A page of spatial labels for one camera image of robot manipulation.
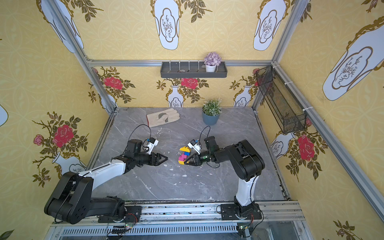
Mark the pink lego brick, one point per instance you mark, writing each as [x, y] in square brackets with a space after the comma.
[182, 158]

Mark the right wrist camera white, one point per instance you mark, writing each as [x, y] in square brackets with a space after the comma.
[195, 145]

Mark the green plant blue pot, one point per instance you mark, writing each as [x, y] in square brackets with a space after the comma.
[211, 111]

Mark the black wire basket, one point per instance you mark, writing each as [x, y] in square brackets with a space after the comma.
[285, 108]

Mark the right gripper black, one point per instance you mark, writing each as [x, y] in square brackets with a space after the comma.
[199, 158]

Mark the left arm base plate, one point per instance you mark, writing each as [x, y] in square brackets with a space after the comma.
[126, 214]

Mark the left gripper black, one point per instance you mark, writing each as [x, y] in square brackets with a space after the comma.
[151, 159]

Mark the grey wall shelf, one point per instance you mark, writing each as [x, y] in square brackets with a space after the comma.
[191, 69]

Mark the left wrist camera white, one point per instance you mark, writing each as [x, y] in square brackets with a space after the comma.
[151, 143]

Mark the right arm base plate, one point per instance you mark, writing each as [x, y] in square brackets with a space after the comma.
[237, 212]

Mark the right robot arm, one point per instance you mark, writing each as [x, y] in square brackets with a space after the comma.
[247, 163]

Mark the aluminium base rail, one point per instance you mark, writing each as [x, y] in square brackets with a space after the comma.
[269, 220]

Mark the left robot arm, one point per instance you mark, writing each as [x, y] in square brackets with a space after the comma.
[72, 201]

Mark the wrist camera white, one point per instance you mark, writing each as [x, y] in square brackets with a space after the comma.
[151, 143]
[195, 145]

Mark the purple flower white pot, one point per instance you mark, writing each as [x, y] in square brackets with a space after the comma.
[212, 61]

